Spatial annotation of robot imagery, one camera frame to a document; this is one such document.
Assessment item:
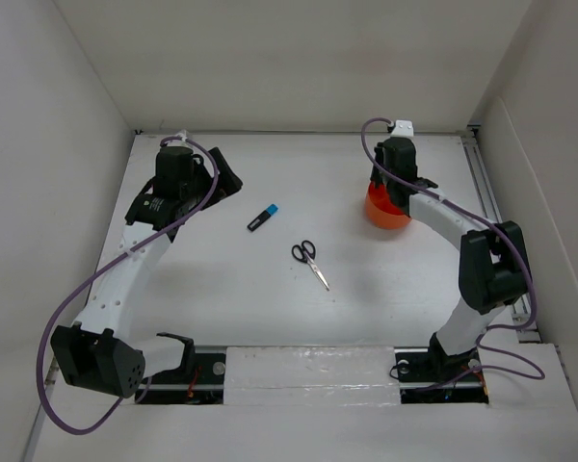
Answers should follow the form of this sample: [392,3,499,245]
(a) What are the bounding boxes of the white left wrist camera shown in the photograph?
[171,129,192,143]

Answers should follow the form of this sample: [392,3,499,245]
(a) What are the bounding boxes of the black handled scissors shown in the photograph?
[291,240,330,291]

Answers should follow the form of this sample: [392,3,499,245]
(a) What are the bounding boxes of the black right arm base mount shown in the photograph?
[389,348,489,404]

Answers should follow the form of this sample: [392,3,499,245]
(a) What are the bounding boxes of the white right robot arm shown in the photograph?
[371,137,530,379]

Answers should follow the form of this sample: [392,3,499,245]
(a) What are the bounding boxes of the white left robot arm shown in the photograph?
[50,142,243,398]

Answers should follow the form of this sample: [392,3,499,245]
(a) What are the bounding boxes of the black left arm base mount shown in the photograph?
[135,348,226,405]

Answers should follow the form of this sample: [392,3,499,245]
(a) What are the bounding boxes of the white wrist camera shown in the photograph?
[387,119,414,138]
[171,129,192,143]

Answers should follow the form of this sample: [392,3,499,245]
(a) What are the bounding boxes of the orange round desk organizer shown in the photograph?
[364,181,411,230]

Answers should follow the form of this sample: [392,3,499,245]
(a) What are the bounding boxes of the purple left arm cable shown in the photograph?
[37,137,221,437]

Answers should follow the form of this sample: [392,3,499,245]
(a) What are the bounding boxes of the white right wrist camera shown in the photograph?
[387,119,414,138]

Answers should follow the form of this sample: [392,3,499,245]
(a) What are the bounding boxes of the blue capped black highlighter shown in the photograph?
[247,204,278,232]

